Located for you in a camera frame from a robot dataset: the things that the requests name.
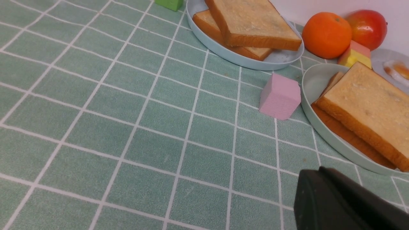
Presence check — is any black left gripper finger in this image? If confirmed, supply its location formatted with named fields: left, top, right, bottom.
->
left=294, top=166, right=409, bottom=230

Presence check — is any toast slice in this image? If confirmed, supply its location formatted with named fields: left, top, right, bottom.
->
left=205, top=0, right=302, bottom=51
left=311, top=72, right=397, bottom=170
left=192, top=10, right=273, bottom=61
left=316, top=62, right=409, bottom=172

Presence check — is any green centre plate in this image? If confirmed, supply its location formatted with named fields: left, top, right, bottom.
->
left=301, top=64, right=408, bottom=176

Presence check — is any yellow cube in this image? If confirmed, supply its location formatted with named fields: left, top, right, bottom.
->
left=337, top=49, right=372, bottom=69

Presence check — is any light blue bread plate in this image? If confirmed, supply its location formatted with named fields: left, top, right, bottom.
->
left=185, top=0, right=305, bottom=71

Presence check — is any light blue egg plate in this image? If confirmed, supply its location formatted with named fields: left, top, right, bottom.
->
left=371, top=48, right=409, bottom=95

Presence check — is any salmon pink cube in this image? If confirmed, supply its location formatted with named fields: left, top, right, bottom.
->
left=349, top=40, right=371, bottom=59

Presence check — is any orange fruit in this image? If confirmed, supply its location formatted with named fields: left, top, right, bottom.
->
left=301, top=12, right=352, bottom=59

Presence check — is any red apple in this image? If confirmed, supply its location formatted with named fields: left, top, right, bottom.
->
left=345, top=9, right=388, bottom=51

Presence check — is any green cube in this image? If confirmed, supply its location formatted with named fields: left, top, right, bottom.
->
left=154, top=0, right=184, bottom=12

